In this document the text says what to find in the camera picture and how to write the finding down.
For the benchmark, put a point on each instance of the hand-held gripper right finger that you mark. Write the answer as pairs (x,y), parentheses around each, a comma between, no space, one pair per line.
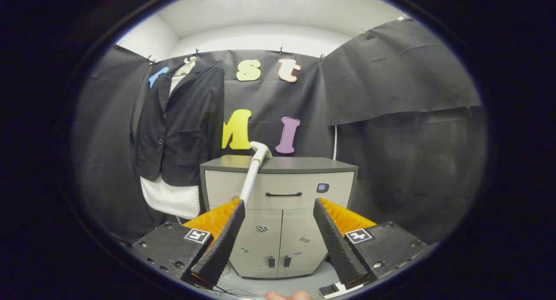
(336,243)

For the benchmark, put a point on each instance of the black backdrop cloth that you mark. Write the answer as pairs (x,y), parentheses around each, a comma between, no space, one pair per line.
(391,96)

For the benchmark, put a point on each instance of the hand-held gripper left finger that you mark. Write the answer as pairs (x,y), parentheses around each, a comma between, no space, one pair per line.
(223,243)

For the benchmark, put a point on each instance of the black jacket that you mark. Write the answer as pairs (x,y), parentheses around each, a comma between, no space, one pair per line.
(186,126)

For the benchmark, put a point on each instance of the grey cabinet with dark top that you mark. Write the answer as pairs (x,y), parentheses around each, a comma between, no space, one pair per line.
(282,230)

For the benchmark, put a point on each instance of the white shirt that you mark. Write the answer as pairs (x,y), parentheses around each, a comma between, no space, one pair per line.
(169,198)

